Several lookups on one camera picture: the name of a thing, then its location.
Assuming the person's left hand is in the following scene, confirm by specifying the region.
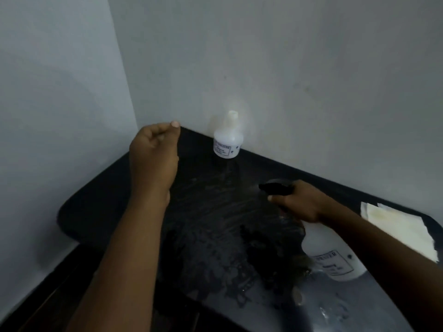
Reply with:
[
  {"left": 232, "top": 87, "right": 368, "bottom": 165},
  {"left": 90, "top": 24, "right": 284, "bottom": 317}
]
[{"left": 128, "top": 120, "right": 181, "bottom": 206}]

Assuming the person's right hand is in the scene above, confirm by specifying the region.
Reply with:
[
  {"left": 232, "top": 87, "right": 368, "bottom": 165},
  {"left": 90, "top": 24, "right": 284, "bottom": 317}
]
[{"left": 267, "top": 179, "right": 333, "bottom": 225}]

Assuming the white plastic spray bottle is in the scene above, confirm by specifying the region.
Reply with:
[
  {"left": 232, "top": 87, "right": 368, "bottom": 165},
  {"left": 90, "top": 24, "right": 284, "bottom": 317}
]
[
  {"left": 213, "top": 110, "right": 245, "bottom": 159},
  {"left": 300, "top": 219, "right": 367, "bottom": 282}
]

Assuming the person's left forearm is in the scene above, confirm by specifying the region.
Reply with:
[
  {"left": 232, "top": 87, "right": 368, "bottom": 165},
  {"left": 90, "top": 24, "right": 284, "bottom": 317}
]
[{"left": 66, "top": 195, "right": 172, "bottom": 332}]

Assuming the person's right forearm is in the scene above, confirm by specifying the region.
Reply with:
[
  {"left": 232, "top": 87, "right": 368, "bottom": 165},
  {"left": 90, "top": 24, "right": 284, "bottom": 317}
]
[{"left": 320, "top": 196, "right": 443, "bottom": 332}]

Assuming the stained cream paper wipe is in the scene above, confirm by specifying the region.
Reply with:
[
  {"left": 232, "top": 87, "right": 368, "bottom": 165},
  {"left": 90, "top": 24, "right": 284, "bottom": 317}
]
[{"left": 366, "top": 202, "right": 439, "bottom": 262}]

